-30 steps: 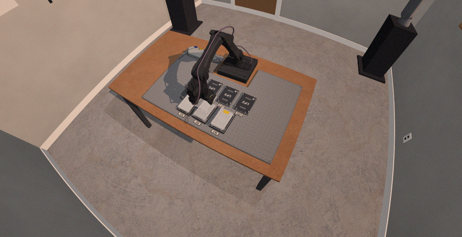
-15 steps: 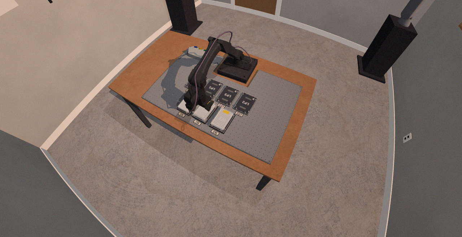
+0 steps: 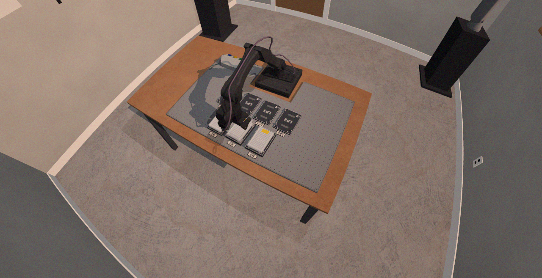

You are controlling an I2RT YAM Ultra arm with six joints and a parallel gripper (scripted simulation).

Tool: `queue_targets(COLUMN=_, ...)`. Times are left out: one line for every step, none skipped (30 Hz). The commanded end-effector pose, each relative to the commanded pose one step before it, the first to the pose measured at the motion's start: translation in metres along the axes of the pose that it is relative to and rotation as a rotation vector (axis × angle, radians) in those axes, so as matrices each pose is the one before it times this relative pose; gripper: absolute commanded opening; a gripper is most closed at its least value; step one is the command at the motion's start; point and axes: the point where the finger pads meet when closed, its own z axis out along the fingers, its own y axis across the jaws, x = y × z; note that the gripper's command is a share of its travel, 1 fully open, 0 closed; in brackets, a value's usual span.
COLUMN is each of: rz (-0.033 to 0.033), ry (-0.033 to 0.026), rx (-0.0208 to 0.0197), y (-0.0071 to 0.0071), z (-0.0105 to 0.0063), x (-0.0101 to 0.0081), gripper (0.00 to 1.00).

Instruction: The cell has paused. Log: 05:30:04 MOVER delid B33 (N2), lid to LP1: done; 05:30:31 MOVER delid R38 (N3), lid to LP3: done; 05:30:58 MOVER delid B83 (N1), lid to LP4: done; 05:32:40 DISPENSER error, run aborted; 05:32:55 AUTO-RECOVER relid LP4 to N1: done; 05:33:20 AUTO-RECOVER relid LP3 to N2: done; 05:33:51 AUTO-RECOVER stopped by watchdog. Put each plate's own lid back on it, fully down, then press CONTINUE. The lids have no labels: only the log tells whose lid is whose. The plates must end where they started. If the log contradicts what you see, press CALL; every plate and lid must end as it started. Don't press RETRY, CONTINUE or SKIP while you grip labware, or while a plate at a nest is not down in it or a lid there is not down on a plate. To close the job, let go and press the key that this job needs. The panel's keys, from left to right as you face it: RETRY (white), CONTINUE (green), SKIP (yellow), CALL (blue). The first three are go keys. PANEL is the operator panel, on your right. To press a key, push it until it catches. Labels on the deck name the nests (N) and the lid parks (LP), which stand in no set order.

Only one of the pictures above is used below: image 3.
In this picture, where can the beige button panel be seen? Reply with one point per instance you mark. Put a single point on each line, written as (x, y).
(228, 61)

